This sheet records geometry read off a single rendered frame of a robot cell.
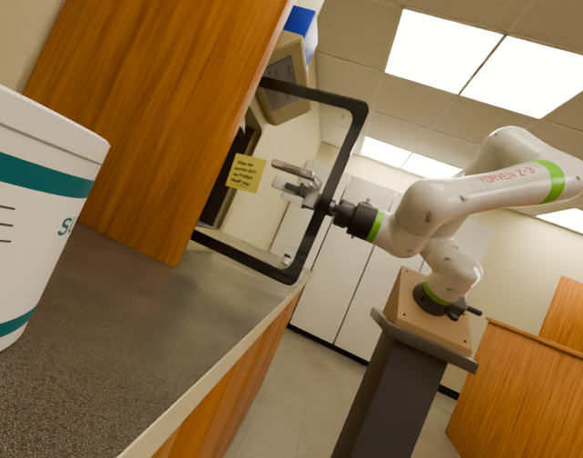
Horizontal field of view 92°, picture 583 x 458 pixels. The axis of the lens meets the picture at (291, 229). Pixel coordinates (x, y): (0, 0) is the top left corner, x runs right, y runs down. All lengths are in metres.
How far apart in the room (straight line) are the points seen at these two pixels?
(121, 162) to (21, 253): 0.48
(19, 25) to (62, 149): 0.74
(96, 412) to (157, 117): 0.55
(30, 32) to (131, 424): 0.86
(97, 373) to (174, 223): 0.37
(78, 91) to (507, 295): 4.71
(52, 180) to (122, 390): 0.14
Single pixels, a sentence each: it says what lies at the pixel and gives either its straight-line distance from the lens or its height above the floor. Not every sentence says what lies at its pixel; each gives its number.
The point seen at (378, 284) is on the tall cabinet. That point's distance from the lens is 3.75.
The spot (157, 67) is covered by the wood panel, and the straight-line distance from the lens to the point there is 0.72.
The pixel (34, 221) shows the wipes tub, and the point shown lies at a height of 1.03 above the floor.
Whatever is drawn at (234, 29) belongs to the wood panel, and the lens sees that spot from 0.70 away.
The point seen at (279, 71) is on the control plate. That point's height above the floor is 1.45.
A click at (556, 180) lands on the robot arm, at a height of 1.45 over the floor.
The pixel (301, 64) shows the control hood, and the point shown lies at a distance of 0.82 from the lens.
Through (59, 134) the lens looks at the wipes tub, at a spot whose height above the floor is 1.08.
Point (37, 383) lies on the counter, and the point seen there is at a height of 0.94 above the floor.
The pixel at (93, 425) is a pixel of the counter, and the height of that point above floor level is 0.94.
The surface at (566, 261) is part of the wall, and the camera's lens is 5.15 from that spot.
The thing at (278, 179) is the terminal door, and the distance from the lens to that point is 0.59.
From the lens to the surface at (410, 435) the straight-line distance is 1.33.
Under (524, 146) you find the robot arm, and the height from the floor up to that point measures 1.57.
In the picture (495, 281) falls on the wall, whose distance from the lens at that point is 4.70.
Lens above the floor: 1.08
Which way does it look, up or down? 2 degrees up
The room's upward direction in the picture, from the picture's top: 23 degrees clockwise
